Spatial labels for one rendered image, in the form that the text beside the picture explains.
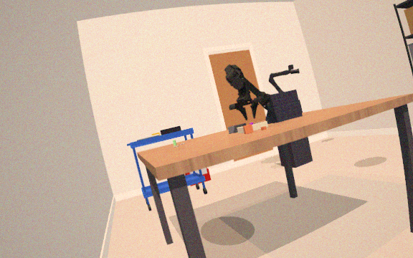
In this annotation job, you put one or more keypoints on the cream shallow tray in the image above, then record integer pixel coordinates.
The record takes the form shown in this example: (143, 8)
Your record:
(255, 126)

